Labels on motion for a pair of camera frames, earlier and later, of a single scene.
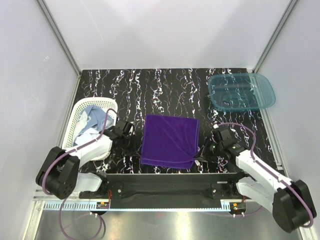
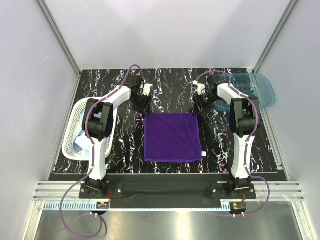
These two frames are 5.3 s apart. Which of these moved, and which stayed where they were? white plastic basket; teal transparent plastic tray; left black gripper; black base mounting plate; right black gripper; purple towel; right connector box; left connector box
Moved: left black gripper; purple towel; right black gripper
Stayed: left connector box; teal transparent plastic tray; black base mounting plate; white plastic basket; right connector box
